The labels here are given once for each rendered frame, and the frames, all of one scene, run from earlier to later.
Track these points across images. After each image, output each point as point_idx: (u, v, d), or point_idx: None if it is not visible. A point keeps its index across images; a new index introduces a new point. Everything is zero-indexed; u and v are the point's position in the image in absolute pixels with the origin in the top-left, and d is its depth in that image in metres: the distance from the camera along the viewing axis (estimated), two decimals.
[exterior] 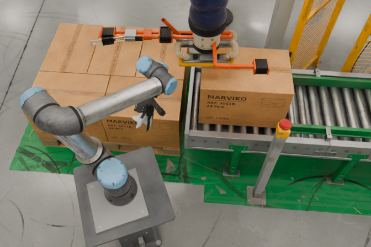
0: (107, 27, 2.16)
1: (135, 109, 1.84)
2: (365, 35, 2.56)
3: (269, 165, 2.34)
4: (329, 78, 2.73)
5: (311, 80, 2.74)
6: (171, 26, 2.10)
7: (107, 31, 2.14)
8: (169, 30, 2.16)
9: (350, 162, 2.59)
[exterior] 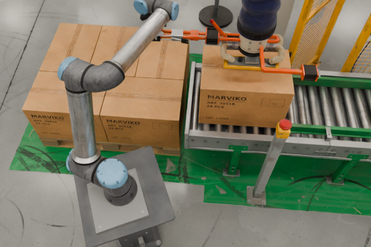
0: None
1: None
2: (365, 35, 2.56)
3: (269, 165, 2.34)
4: (329, 78, 2.73)
5: (311, 80, 2.74)
6: (219, 28, 2.10)
7: None
8: (216, 32, 2.15)
9: (350, 162, 2.59)
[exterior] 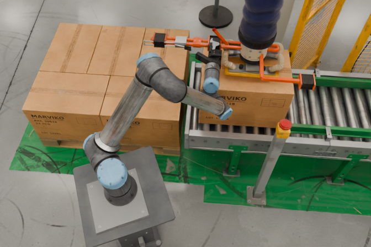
0: (159, 33, 2.26)
1: (220, 50, 2.15)
2: (365, 35, 2.56)
3: (269, 165, 2.34)
4: (329, 78, 2.73)
5: None
6: (221, 36, 2.18)
7: (159, 37, 2.24)
8: (218, 39, 2.23)
9: (350, 162, 2.59)
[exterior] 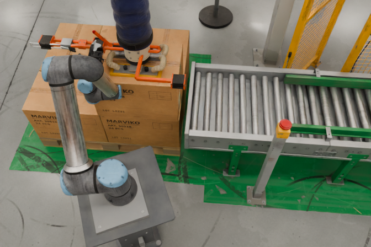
0: (46, 35, 2.33)
1: (100, 52, 2.23)
2: (365, 35, 2.56)
3: (269, 165, 2.34)
4: (329, 78, 2.73)
5: (311, 80, 2.74)
6: (102, 38, 2.25)
7: (45, 39, 2.31)
8: (102, 41, 2.31)
9: (350, 162, 2.59)
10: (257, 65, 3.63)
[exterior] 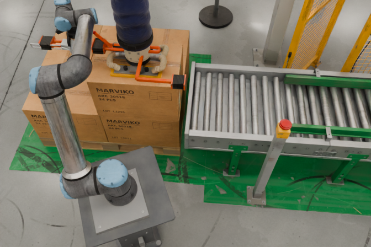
0: (47, 36, 2.34)
1: None
2: (365, 35, 2.56)
3: (269, 165, 2.34)
4: (329, 78, 2.73)
5: (311, 80, 2.74)
6: (102, 39, 2.25)
7: (46, 39, 2.31)
8: (102, 42, 2.31)
9: (350, 162, 2.59)
10: (257, 65, 3.63)
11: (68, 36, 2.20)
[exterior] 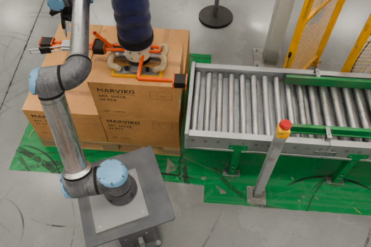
0: (47, 37, 2.33)
1: None
2: (365, 35, 2.56)
3: (269, 165, 2.34)
4: (329, 78, 2.73)
5: (311, 80, 2.74)
6: (102, 39, 2.25)
7: (45, 41, 2.31)
8: (102, 42, 2.31)
9: (350, 162, 2.59)
10: (257, 65, 3.63)
11: (63, 17, 2.09)
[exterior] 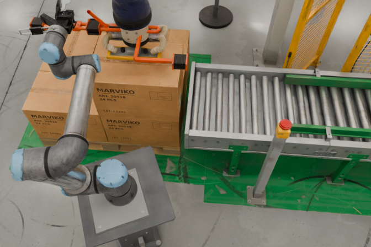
0: (38, 17, 2.19)
1: (71, 11, 1.69)
2: (365, 35, 2.56)
3: (269, 165, 2.34)
4: (329, 78, 2.73)
5: (311, 80, 2.74)
6: (97, 19, 2.12)
7: (37, 21, 2.17)
8: (97, 22, 2.17)
9: (350, 162, 2.59)
10: (257, 65, 3.63)
11: None
